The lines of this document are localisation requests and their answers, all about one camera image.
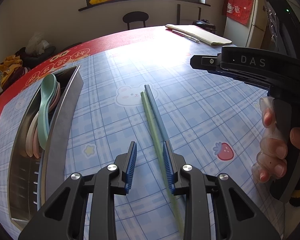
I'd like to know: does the steel utensil tray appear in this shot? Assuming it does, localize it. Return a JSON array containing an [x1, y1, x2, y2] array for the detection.
[[7, 64, 84, 231]]

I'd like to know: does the pink spoon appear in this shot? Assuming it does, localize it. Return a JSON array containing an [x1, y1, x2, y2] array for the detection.
[[32, 74, 61, 159]]

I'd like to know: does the beige spoon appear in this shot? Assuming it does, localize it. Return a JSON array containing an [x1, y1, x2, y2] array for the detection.
[[25, 113, 40, 159]]

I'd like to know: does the blue chopstick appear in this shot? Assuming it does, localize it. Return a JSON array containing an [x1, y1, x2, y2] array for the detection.
[[145, 85, 169, 141]]

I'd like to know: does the green spoon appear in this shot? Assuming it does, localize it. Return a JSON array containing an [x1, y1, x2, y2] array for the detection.
[[37, 74, 57, 150]]

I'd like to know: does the right hand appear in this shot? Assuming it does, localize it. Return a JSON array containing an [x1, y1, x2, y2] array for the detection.
[[251, 96, 300, 183]]

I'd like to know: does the white notebook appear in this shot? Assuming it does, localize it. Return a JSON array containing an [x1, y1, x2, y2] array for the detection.
[[165, 24, 232, 46]]

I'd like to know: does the pen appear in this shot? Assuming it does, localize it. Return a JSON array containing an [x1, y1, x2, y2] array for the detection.
[[171, 29, 200, 43]]

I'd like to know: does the white refrigerator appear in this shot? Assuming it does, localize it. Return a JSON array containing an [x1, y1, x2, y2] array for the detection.
[[223, 0, 268, 48]]

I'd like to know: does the blue plaid placemat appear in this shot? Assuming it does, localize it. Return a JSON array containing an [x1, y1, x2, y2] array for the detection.
[[45, 44, 285, 239]]

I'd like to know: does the red cloth on fridge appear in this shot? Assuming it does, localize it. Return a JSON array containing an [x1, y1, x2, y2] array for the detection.
[[222, 0, 254, 25]]

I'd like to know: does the black stool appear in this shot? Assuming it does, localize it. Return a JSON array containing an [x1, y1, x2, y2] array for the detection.
[[122, 11, 149, 30]]

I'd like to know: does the red table mat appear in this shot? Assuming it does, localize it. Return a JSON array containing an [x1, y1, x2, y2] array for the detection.
[[0, 26, 180, 210]]

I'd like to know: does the yellow clothes pile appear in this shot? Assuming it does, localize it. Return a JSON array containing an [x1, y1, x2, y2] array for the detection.
[[0, 55, 25, 90]]

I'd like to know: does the white plastic bag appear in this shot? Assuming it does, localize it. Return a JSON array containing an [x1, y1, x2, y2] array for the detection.
[[25, 32, 50, 55]]

